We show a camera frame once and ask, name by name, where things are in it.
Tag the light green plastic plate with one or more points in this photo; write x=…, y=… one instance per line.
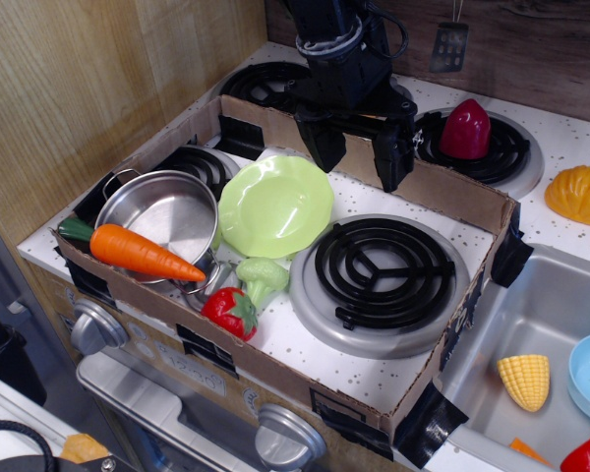
x=275, y=207

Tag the black burner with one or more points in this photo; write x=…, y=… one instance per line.
x=514, y=163
x=265, y=84
x=211, y=166
x=378, y=286

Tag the stainless steel pot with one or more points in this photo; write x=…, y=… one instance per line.
x=175, y=210

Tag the front left black burner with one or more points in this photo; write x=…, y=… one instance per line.
x=211, y=166

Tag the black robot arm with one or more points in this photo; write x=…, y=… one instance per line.
x=349, y=22

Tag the left silver stove knob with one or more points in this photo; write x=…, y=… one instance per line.
x=95, y=329

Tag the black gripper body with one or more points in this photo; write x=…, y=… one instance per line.
x=346, y=83

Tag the yellow toy corn piece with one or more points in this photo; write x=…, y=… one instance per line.
x=526, y=379

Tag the yellow toy squash half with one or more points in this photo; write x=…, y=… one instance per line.
x=569, y=194

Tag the red toy strawberry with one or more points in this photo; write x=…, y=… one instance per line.
x=233, y=310

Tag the orange plastic toy carrot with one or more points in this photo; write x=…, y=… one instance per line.
x=118, y=246

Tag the green toy broccoli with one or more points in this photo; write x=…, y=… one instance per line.
x=261, y=277

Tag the metal toy spatula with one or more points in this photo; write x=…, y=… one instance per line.
x=450, y=45

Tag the silver stove knob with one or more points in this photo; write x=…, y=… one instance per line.
x=95, y=329
x=286, y=442

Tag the back left black burner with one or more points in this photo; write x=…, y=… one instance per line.
x=265, y=84

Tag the orange toy piece in sink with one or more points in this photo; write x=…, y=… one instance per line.
x=522, y=447

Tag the back right black burner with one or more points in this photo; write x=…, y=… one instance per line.
x=514, y=163

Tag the silver oven door handle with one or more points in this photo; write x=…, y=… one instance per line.
x=155, y=412

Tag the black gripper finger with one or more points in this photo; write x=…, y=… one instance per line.
x=325, y=145
x=394, y=152

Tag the brown cardboard fence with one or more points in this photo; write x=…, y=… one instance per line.
x=356, y=404

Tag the dark red toy pepper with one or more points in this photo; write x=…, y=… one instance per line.
x=467, y=132

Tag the front right black burner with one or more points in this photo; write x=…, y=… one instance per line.
x=378, y=286

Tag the right silver stove knob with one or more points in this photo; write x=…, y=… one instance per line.
x=286, y=442

